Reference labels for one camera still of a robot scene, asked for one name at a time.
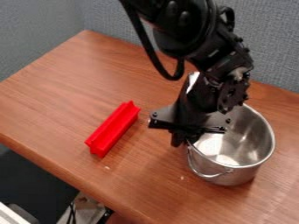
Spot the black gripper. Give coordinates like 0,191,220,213
149,95,228,147

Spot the metal pot with handles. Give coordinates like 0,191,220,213
187,104,277,186

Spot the red rectangular block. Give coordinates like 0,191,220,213
85,101,141,158

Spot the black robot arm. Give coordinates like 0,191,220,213
119,0,254,147

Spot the white object bottom left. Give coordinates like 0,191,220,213
0,202,31,224

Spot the metal table leg frame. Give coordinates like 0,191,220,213
57,192,106,224

